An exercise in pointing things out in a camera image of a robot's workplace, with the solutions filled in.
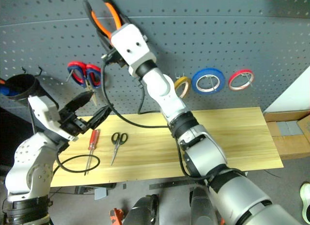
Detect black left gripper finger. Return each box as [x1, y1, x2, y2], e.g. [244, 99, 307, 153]
[83, 105, 112, 134]
[66, 90, 94, 114]

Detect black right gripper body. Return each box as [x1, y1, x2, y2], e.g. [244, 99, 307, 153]
[100, 47, 128, 68]

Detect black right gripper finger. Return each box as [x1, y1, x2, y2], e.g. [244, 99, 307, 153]
[99, 0, 131, 27]
[83, 0, 112, 51]

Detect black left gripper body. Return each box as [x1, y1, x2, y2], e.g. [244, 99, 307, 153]
[57, 102, 88, 139]

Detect orange handled pliers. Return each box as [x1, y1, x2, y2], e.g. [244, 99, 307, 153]
[91, 1, 122, 41]

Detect yellow tape roll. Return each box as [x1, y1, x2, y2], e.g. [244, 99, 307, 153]
[173, 76, 192, 99]

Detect blue tape roll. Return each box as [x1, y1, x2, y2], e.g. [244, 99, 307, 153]
[191, 67, 226, 95]

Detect grey pegboard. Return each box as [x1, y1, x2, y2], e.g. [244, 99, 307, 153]
[0, 0, 310, 119]

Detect red tape roll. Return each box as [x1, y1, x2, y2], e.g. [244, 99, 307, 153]
[228, 69, 255, 92]

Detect grey tape patch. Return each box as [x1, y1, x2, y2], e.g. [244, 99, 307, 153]
[277, 120, 303, 136]

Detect black round cup holder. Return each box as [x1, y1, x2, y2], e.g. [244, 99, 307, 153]
[3, 66, 60, 109]

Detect blue item in cup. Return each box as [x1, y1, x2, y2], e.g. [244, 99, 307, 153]
[0, 85, 19, 96]

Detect small grey box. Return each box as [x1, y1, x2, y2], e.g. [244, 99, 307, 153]
[93, 187, 109, 200]

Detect black metal bar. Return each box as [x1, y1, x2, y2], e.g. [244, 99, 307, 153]
[149, 178, 197, 191]

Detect orange and black object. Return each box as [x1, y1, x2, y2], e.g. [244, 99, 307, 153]
[108, 208, 124, 225]

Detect dark rounded shape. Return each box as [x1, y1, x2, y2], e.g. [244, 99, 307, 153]
[122, 194, 160, 225]

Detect white panel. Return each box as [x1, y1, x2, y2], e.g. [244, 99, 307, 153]
[263, 64, 310, 114]

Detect brown cardboard box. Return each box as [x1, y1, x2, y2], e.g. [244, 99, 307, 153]
[263, 110, 310, 161]

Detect white and green shoe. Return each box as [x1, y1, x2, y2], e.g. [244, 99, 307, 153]
[299, 182, 310, 222]

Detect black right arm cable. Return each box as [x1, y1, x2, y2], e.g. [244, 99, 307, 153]
[100, 60, 211, 182]

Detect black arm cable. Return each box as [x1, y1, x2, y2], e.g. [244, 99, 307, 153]
[52, 147, 101, 177]
[100, 60, 211, 182]

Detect red handled screwdriver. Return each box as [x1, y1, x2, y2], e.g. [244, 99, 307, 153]
[86, 129, 101, 175]
[83, 130, 95, 177]

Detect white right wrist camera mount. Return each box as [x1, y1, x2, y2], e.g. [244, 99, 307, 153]
[110, 23, 157, 74]

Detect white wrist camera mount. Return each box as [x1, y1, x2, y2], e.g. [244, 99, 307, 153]
[27, 95, 62, 139]
[110, 23, 157, 74]

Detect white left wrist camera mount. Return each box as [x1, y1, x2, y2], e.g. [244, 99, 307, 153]
[27, 95, 62, 139]

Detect black handled scissors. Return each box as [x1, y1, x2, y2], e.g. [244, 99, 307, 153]
[110, 132, 128, 167]

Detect red and blue handled scissors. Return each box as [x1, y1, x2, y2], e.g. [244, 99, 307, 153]
[67, 61, 102, 107]

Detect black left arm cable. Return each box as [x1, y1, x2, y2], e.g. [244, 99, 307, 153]
[52, 147, 101, 177]

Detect black table frame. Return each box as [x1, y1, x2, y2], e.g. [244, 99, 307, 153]
[74, 183, 117, 195]

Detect thin black floor cable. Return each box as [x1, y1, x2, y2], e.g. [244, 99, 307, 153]
[263, 169, 281, 179]

